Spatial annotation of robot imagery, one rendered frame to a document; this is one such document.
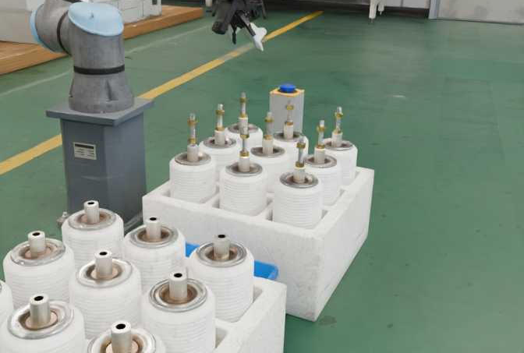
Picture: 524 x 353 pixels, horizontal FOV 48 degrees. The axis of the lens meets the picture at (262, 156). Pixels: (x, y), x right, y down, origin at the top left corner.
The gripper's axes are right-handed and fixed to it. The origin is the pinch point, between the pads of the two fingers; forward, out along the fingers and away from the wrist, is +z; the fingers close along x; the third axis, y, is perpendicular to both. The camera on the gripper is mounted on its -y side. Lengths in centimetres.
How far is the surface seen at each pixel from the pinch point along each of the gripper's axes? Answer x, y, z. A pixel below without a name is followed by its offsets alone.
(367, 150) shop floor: -25, 17, 46
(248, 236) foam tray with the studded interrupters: -74, -58, -5
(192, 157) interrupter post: -57, -55, -16
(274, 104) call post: -41.0, -22.3, -3.4
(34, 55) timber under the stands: 168, -26, 18
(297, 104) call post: -44.8, -18.2, -1.7
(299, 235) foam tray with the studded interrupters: -83, -53, -6
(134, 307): -90, -85, -24
